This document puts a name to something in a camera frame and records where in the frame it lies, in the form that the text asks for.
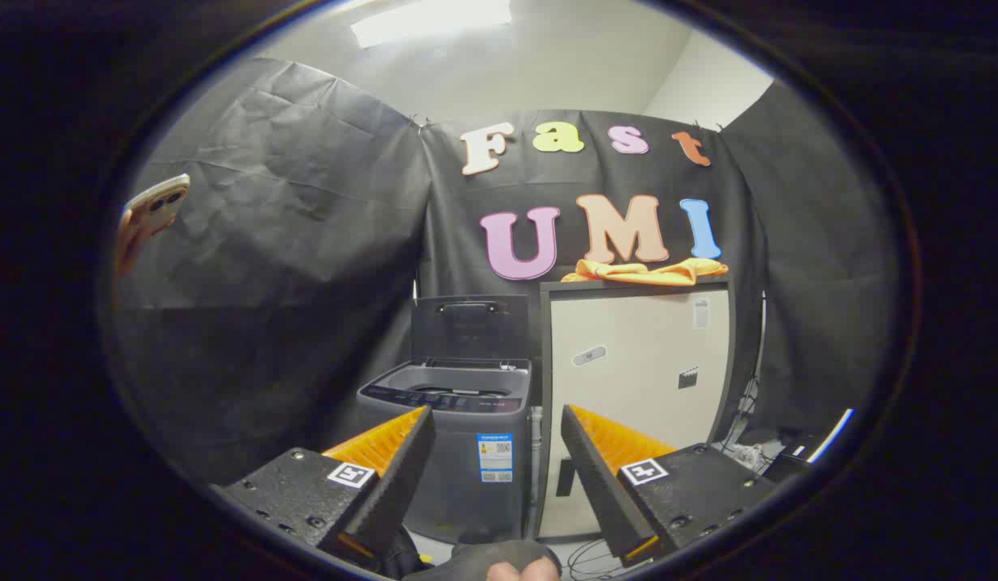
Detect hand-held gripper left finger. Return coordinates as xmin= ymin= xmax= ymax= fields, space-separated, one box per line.
xmin=211 ymin=405 xmax=436 ymax=562

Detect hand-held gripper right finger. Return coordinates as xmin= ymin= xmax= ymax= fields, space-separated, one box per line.
xmin=560 ymin=404 xmax=779 ymax=567

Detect grey washing machine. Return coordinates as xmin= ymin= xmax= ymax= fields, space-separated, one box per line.
xmin=356 ymin=357 xmax=534 ymax=545

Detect orange polo shirt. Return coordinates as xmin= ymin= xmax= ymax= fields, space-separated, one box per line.
xmin=561 ymin=257 xmax=729 ymax=287

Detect white drain pipe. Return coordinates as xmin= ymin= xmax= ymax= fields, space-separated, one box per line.
xmin=531 ymin=406 xmax=544 ymax=508

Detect dark box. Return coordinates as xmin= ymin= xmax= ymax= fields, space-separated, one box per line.
xmin=761 ymin=436 xmax=822 ymax=485

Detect black backdrop cloth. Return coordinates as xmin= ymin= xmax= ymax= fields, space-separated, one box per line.
xmin=111 ymin=56 xmax=899 ymax=485

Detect gold smartphone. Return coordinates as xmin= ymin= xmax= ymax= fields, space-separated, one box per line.
xmin=115 ymin=173 xmax=191 ymax=275

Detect thin floor cables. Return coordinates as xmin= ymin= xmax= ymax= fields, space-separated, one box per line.
xmin=563 ymin=539 xmax=628 ymax=580

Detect white cabinet with grey frame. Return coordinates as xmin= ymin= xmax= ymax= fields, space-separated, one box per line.
xmin=537 ymin=274 xmax=737 ymax=541

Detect hanging cable bundle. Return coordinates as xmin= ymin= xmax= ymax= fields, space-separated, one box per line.
xmin=720 ymin=290 xmax=770 ymax=473

